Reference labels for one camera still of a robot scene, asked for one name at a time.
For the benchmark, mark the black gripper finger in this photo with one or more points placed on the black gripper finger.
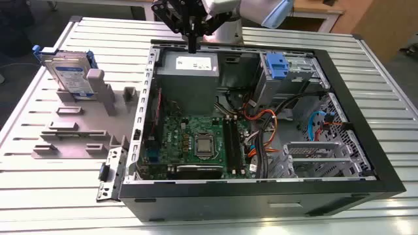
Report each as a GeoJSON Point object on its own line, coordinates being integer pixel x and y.
{"type": "Point", "coordinates": [217, 23]}
{"type": "Point", "coordinates": [168, 17]}

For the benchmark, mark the hard disk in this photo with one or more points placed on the hard disk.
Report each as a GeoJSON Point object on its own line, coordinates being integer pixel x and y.
{"type": "Point", "coordinates": [69, 76]}

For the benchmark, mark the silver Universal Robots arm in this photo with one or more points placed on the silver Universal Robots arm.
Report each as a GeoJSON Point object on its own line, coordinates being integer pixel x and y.
{"type": "Point", "coordinates": [228, 31]}

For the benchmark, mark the metal disk bay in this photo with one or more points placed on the metal disk bay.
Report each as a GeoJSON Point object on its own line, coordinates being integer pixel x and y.
{"type": "Point", "coordinates": [326, 160]}

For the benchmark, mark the blue drive latch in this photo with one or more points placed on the blue drive latch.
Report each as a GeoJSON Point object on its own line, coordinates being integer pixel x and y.
{"type": "Point", "coordinates": [276, 66]}

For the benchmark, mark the grey power supply unit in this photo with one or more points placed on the grey power supply unit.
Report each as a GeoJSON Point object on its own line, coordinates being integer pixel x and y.
{"type": "Point", "coordinates": [185, 93]}

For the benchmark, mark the wooden desk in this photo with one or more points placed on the wooden desk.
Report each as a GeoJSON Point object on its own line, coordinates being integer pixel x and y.
{"type": "Point", "coordinates": [319, 11]}

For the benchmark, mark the metal optical drive cage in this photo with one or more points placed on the metal optical drive cage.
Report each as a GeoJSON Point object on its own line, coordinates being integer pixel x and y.
{"type": "Point", "coordinates": [280, 90]}

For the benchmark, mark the CPU socket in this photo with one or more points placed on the CPU socket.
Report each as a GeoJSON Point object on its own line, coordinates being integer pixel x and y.
{"type": "Point", "coordinates": [203, 134]}

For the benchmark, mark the green motherboard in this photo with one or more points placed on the green motherboard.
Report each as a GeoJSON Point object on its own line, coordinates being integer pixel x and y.
{"type": "Point", "coordinates": [176, 132]}

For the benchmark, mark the grey parts rack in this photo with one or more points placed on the grey parts rack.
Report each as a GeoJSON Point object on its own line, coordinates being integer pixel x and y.
{"type": "Point", "coordinates": [88, 122]}

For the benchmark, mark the black RAM slot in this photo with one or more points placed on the black RAM slot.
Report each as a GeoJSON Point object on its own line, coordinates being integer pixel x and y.
{"type": "Point", "coordinates": [240, 145]}
{"type": "Point", "coordinates": [232, 145]}
{"type": "Point", "coordinates": [228, 145]}
{"type": "Point", "coordinates": [236, 145]}

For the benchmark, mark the silver CPU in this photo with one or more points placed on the silver CPU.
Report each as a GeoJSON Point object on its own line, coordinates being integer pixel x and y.
{"type": "Point", "coordinates": [204, 146]}

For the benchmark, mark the green RAM stick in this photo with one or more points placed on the green RAM stick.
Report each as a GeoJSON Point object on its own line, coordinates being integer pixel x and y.
{"type": "Point", "coordinates": [69, 134]}

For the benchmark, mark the blue VGA port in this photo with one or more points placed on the blue VGA port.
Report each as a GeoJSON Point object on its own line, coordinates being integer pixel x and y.
{"type": "Point", "coordinates": [153, 156]}

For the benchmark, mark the black office chair base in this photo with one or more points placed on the black office chair base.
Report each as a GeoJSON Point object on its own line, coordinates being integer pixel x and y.
{"type": "Point", "coordinates": [411, 49]}

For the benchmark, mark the black graphics card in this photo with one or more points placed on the black graphics card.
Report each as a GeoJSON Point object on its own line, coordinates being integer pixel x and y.
{"type": "Point", "coordinates": [199, 171]}

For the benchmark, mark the black open PC case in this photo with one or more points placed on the black open PC case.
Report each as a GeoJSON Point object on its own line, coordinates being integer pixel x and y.
{"type": "Point", "coordinates": [228, 203]}

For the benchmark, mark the white metal desk frame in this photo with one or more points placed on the white metal desk frame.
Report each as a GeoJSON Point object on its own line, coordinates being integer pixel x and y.
{"type": "Point", "coordinates": [148, 14]}

